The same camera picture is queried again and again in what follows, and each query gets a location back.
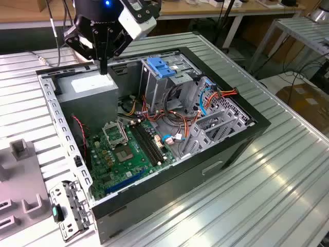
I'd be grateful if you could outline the blue flat data wire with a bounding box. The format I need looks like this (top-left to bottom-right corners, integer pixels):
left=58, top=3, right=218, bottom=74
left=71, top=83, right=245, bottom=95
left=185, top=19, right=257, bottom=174
left=198, top=87, right=215, bottom=116

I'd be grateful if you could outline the red yellow black power wire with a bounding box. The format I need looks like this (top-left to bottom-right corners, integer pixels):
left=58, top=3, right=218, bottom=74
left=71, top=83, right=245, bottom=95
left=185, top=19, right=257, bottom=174
left=205, top=86, right=240, bottom=102

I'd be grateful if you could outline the blue plastic bay latch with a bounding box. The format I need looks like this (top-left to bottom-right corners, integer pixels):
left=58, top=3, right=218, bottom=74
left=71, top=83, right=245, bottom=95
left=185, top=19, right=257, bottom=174
left=147, top=57, right=178, bottom=79

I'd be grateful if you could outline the grey power supply unit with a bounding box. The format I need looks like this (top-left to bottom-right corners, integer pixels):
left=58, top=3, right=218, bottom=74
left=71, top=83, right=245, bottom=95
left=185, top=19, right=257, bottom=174
left=55, top=69, right=120, bottom=134

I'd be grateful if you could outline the grey metal drive cage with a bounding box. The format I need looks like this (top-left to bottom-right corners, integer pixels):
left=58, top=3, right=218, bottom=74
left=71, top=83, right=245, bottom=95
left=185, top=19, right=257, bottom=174
left=140, top=54, right=204, bottom=114

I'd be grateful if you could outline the blue expansion slot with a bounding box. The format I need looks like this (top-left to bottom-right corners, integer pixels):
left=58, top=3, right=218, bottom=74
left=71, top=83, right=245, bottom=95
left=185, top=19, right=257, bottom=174
left=104, top=171, right=146, bottom=195

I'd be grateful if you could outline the grey parts rack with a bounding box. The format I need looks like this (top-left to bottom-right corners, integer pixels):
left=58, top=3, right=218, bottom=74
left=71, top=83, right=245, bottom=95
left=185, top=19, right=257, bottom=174
left=0, top=138, right=52, bottom=227

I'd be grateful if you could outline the metal socket cover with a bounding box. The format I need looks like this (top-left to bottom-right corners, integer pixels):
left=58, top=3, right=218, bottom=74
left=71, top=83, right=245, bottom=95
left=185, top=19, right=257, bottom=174
left=102, top=121, right=129, bottom=149

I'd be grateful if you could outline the metal slat side table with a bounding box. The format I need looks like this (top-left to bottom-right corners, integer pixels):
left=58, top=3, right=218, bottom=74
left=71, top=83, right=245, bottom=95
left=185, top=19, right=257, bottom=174
left=246, top=17, right=329, bottom=75

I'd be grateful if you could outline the black latch with teal tab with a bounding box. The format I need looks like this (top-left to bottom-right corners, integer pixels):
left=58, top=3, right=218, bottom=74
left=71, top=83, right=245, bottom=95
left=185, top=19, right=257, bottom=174
left=51, top=203, right=65, bottom=223

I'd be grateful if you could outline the wooden desk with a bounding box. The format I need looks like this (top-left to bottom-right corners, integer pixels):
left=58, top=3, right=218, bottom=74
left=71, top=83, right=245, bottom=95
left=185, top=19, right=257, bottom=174
left=0, top=0, right=308, bottom=30

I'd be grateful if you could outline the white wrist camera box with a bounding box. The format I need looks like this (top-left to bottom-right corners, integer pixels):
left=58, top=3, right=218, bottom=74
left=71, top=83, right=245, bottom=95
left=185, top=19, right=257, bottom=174
left=117, top=0, right=158, bottom=41

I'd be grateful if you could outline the grey metal slot bracket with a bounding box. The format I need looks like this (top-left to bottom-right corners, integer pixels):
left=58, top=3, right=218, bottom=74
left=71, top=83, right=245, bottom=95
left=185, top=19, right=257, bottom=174
left=48, top=180, right=94, bottom=243

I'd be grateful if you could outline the green motherboard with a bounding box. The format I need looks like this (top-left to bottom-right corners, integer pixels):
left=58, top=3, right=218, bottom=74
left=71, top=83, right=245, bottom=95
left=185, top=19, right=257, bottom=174
left=86, top=119, right=177, bottom=201

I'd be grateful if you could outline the grey perforated disk bay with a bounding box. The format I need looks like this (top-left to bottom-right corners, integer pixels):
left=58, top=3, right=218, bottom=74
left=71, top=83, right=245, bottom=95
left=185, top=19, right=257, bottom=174
left=178, top=76, right=255, bottom=159

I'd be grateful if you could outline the blue wire with white label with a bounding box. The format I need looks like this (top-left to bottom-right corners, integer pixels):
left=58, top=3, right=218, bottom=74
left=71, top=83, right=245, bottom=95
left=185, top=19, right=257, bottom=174
left=161, top=133, right=186, bottom=142

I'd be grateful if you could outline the black RAM slot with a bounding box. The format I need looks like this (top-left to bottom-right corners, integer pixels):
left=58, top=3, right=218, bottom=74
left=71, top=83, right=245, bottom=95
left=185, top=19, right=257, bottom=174
left=130, top=123, right=161, bottom=167
left=136, top=122, right=166, bottom=163

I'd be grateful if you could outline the large brown cardboard box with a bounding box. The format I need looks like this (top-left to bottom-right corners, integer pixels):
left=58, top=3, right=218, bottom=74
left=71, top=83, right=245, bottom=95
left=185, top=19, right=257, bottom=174
left=276, top=82, right=329, bottom=134

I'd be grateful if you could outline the black open PC case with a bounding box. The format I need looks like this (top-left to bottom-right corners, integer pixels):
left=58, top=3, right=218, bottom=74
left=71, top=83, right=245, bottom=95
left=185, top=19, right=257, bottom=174
left=35, top=31, right=272, bottom=245

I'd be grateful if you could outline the orange red wire bundle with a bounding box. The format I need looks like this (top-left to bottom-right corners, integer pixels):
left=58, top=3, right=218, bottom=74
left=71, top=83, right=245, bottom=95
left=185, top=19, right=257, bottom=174
left=117, top=87, right=204, bottom=145

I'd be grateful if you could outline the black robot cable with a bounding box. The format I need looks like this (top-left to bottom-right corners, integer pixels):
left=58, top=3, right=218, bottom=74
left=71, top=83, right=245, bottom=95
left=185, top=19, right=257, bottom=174
left=45, top=0, right=75, bottom=68

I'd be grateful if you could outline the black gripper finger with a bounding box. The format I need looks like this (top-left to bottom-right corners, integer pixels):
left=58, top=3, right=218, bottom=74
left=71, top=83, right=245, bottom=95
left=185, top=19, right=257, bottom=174
left=103, top=27, right=134, bottom=75
left=63, top=24, right=104, bottom=75

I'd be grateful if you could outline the grey cable with metal plug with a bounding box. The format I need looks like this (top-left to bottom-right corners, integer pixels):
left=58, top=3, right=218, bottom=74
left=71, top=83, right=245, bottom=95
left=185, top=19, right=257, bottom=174
left=30, top=50, right=48, bottom=65

